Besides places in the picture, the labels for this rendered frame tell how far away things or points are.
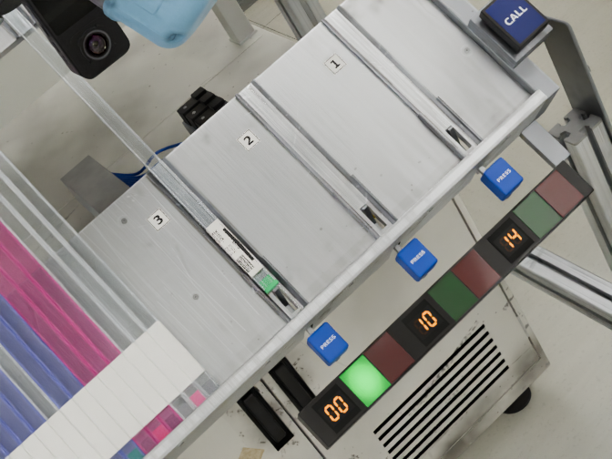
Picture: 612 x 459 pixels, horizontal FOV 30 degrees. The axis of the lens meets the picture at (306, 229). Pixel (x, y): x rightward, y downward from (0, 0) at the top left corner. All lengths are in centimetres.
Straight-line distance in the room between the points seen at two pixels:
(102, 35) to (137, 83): 87
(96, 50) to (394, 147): 33
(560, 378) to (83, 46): 114
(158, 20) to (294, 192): 40
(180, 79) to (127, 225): 64
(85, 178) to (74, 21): 67
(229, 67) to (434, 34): 56
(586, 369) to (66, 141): 85
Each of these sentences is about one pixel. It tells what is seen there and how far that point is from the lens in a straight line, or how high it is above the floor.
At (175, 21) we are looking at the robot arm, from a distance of 66.
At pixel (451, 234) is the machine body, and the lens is 150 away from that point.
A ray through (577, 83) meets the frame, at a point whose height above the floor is 68.
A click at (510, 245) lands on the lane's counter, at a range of 105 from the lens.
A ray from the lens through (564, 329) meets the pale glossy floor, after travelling 186.
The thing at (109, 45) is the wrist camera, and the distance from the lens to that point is 85.
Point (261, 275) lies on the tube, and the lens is 100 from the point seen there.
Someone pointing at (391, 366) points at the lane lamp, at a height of 65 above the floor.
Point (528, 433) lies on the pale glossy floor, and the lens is 176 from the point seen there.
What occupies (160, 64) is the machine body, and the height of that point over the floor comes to 62.
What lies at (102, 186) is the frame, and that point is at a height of 66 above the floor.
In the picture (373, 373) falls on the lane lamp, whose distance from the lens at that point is 101.
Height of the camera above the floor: 136
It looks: 36 degrees down
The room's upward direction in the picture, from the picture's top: 34 degrees counter-clockwise
